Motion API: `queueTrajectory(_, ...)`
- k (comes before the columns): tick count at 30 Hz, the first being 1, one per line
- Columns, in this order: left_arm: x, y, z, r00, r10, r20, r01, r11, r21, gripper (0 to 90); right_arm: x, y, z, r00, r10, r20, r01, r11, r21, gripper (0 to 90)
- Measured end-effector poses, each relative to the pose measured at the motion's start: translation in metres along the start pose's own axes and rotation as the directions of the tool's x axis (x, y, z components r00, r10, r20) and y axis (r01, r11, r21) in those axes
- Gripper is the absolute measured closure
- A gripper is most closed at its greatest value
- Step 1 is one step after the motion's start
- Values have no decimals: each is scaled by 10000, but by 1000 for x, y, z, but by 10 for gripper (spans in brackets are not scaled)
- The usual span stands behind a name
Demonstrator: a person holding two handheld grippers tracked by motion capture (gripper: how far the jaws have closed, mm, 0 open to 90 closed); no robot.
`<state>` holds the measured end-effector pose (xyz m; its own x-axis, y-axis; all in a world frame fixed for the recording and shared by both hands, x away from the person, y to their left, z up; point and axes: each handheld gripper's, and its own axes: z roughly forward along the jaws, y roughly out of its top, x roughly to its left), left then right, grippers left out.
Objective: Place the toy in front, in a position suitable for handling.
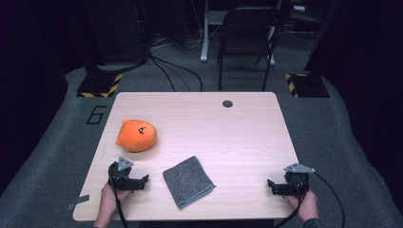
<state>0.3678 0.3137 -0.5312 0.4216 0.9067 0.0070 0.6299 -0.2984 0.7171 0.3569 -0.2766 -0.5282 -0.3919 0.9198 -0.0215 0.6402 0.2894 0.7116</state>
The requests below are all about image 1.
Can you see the black stand base striped edge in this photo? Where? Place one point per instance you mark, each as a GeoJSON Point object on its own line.
{"type": "Point", "coordinates": [305, 85]}
{"type": "Point", "coordinates": [99, 85]}

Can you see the black cabinet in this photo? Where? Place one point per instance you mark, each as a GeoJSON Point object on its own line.
{"type": "Point", "coordinates": [117, 28]}

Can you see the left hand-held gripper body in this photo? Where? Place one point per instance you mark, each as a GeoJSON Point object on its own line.
{"type": "Point", "coordinates": [122, 180]}

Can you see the white desk leg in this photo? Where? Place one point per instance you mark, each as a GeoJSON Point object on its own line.
{"type": "Point", "coordinates": [205, 31]}

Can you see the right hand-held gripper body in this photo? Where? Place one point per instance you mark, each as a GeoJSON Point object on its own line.
{"type": "Point", "coordinates": [294, 183]}

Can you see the orange plush toy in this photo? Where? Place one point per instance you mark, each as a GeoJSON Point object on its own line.
{"type": "Point", "coordinates": [137, 135]}

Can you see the person's left hand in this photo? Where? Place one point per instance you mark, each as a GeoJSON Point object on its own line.
{"type": "Point", "coordinates": [109, 199]}

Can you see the grey tape strip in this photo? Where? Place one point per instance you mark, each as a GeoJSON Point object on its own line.
{"type": "Point", "coordinates": [77, 202]}

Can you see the grey towel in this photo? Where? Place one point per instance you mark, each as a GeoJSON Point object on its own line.
{"type": "Point", "coordinates": [188, 182]}

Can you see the black folding chair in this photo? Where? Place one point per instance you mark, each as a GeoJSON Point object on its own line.
{"type": "Point", "coordinates": [247, 31]}

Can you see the person's right hand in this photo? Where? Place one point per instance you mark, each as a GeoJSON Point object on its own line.
{"type": "Point", "coordinates": [305, 205]}

